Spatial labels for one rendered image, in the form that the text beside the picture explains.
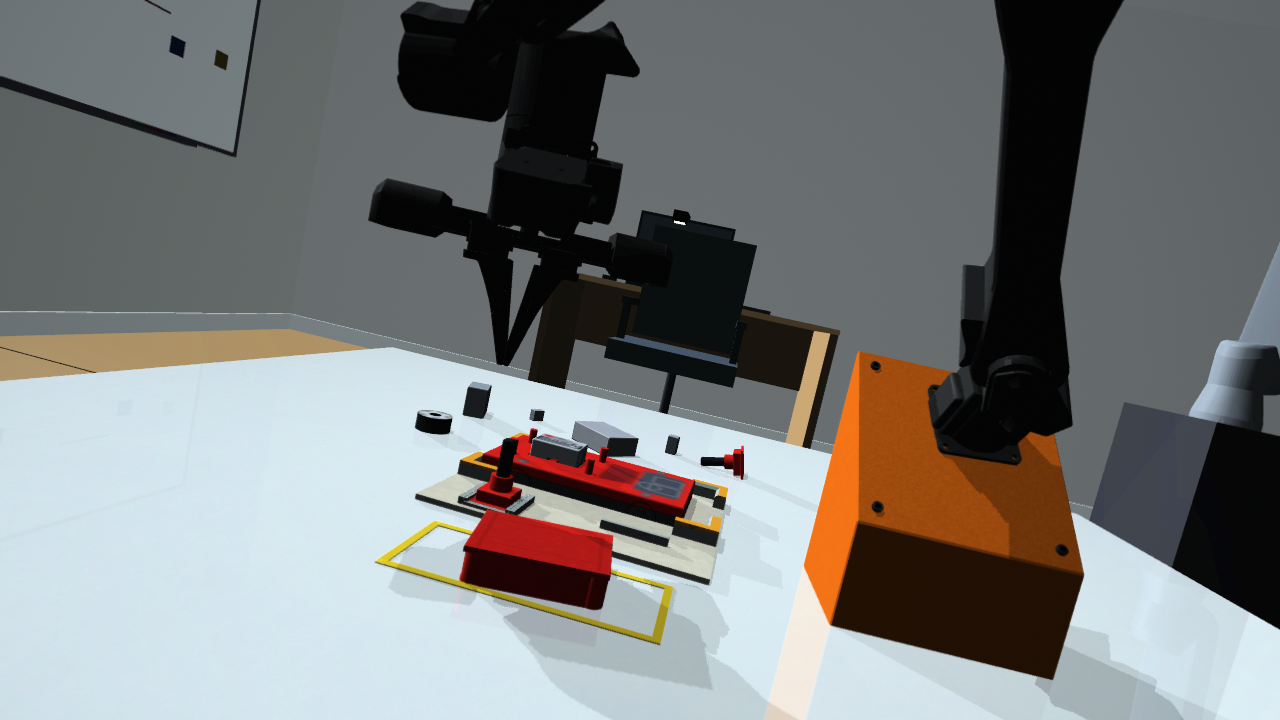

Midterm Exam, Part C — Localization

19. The yellow rectangular outline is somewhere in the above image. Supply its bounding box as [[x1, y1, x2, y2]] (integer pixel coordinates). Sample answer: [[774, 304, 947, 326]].
[[375, 521, 673, 644]]

